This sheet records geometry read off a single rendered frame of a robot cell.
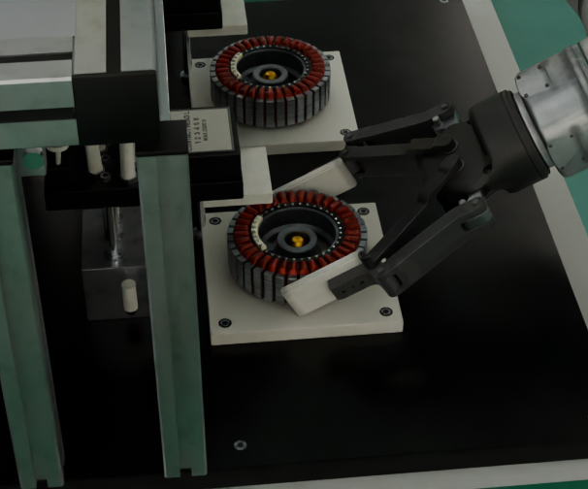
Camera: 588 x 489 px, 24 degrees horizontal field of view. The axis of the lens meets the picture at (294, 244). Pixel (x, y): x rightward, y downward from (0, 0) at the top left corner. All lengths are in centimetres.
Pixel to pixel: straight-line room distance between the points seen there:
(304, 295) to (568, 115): 24
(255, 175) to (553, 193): 33
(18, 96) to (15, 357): 22
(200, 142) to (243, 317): 15
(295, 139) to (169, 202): 45
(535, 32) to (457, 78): 158
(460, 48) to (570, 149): 39
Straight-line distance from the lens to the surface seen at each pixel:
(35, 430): 98
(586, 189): 255
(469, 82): 139
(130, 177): 104
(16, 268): 87
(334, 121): 131
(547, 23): 301
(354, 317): 110
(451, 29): 147
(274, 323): 109
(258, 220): 113
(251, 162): 109
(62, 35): 81
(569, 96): 106
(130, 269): 109
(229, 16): 127
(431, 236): 105
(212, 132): 105
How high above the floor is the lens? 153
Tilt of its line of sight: 40 degrees down
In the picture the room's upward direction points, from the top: straight up
